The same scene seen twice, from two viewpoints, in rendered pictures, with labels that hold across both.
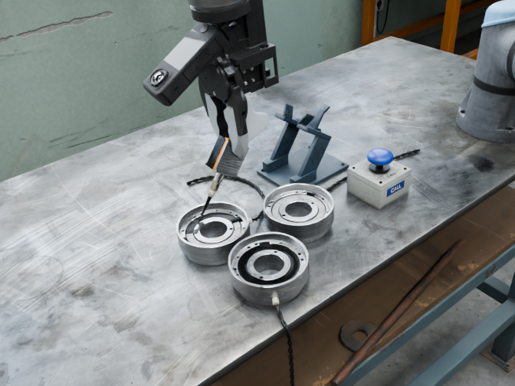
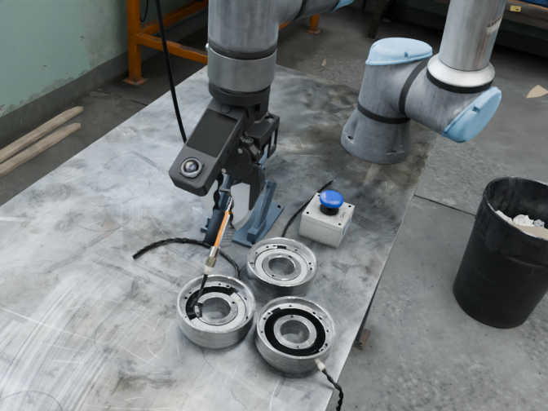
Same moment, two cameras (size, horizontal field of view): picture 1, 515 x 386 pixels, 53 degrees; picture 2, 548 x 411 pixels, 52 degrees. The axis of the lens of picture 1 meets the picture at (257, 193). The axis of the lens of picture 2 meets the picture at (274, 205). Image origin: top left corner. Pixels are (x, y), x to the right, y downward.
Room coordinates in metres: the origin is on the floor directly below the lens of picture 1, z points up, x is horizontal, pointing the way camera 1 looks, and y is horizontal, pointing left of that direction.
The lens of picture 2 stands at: (0.13, 0.34, 1.41)
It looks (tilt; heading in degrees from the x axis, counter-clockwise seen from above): 37 degrees down; 322
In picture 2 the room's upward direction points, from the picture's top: 9 degrees clockwise
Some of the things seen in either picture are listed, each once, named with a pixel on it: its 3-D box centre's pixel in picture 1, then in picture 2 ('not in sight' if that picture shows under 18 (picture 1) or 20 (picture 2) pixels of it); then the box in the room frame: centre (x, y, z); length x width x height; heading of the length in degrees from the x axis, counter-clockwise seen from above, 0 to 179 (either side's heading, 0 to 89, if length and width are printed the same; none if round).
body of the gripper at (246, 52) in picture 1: (231, 48); (240, 122); (0.65, 0.02, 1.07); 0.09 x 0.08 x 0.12; 124
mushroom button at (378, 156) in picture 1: (379, 165); (329, 207); (0.67, -0.19, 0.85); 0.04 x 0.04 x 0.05
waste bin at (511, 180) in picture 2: not in sight; (511, 256); (0.81, -1.23, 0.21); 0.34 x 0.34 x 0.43
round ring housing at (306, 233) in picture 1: (298, 214); (280, 270); (0.61, -0.06, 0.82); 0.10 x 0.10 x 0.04
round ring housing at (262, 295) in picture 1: (269, 269); (293, 335); (0.50, -0.01, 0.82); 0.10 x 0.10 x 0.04
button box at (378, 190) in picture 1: (381, 178); (328, 217); (0.68, -0.20, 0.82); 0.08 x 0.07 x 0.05; 124
